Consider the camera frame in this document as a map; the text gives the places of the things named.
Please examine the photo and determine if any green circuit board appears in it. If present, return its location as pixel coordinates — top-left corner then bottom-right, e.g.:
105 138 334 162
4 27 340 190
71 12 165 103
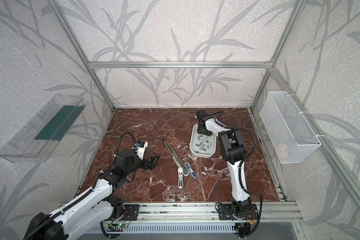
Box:
107 223 130 232

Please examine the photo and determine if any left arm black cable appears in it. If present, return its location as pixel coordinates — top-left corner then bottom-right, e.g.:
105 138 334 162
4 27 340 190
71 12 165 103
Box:
23 131 139 240

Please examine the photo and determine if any white wire mesh basket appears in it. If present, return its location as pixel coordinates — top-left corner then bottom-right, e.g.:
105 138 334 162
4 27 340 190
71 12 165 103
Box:
260 91 322 164

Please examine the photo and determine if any clear wall shelf green mat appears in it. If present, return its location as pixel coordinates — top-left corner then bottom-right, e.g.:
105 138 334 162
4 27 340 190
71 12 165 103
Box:
0 94 86 163

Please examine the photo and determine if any small white stapler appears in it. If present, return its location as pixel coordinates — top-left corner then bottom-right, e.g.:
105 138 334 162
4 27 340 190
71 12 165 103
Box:
178 167 184 189

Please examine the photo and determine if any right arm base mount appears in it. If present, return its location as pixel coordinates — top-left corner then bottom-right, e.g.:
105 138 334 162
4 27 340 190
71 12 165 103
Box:
215 203 259 222

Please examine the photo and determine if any aluminium front rail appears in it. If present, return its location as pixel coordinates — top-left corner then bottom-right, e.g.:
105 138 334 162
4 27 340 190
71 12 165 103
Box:
59 202 304 224

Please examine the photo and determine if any white plastic tray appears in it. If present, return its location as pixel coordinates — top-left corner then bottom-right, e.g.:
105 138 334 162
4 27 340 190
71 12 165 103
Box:
190 124 217 159

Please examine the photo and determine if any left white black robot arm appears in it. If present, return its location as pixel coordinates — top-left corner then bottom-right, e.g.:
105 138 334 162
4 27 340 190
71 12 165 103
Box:
24 149 160 240

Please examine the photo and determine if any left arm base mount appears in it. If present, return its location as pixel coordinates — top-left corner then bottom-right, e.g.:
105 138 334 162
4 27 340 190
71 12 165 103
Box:
113 204 140 221

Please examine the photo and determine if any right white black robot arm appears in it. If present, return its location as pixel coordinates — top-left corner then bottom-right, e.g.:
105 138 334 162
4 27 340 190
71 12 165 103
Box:
196 110 263 218

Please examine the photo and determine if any grey white large stapler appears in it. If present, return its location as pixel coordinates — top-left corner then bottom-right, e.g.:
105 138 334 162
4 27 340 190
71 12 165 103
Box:
163 139 189 177

